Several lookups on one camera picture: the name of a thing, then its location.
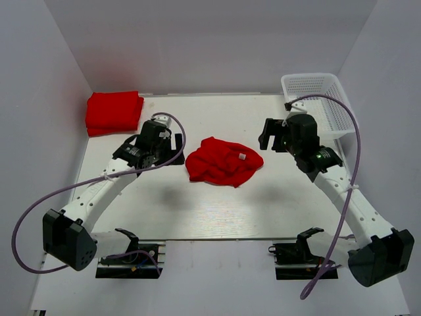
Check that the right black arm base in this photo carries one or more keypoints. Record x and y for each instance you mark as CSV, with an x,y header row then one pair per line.
x,y
291,264

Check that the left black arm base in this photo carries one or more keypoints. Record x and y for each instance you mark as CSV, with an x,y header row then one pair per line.
x,y
146,263

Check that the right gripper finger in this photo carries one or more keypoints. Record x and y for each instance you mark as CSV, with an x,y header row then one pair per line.
x,y
274,126
264,140

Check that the folded red t shirt stack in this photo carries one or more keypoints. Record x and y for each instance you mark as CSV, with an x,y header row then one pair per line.
x,y
110,113

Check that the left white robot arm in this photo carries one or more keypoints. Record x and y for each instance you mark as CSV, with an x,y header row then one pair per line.
x,y
68,233

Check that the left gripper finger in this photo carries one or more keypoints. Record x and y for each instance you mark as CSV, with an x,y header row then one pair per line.
x,y
172,158
178,141

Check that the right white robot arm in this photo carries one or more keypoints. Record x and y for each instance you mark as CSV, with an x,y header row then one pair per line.
x,y
378,250

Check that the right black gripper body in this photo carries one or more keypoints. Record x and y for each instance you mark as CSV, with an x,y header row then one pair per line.
x,y
289,145

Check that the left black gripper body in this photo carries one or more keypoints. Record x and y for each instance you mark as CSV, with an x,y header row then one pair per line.
x,y
162,151

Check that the white plastic basket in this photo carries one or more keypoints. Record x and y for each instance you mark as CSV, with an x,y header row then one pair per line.
x,y
332,119

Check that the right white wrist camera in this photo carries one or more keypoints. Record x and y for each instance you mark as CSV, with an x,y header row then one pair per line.
x,y
295,108

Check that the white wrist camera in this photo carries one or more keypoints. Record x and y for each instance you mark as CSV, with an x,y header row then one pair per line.
x,y
295,108
162,119

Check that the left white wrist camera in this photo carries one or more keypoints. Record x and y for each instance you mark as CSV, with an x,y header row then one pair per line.
x,y
162,119

